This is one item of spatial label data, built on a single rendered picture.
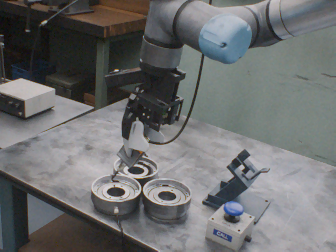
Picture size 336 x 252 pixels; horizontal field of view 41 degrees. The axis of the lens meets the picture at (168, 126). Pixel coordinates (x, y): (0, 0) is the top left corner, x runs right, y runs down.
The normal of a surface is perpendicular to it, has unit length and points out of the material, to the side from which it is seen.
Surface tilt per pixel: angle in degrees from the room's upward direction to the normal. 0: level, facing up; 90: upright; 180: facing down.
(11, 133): 0
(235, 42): 98
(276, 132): 90
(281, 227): 0
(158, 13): 86
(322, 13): 110
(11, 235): 90
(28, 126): 0
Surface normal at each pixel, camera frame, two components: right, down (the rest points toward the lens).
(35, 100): 0.87, 0.28
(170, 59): 0.47, 0.52
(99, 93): -0.54, 0.29
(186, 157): 0.10, -0.91
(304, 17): -0.59, 0.55
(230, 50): 0.68, 0.47
